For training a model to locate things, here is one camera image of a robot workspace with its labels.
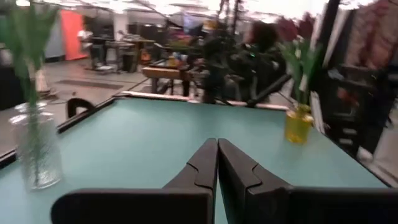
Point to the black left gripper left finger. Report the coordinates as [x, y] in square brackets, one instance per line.
[140, 207]

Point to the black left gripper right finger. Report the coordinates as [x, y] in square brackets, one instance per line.
[280, 205]

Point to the dark red artificial tulip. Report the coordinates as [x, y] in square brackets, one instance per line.
[286, 29]
[308, 26]

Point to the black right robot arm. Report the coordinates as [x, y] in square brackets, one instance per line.
[242, 68]

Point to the tall clear glass vase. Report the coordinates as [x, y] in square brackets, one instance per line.
[37, 155]

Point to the red and black case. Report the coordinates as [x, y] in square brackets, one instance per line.
[351, 99]

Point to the wooden bench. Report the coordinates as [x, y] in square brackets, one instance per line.
[164, 73]

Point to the person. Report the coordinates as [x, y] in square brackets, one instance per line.
[84, 37]

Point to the orange panel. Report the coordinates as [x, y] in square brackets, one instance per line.
[73, 34]

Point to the black edge bracket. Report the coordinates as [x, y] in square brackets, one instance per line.
[74, 104]

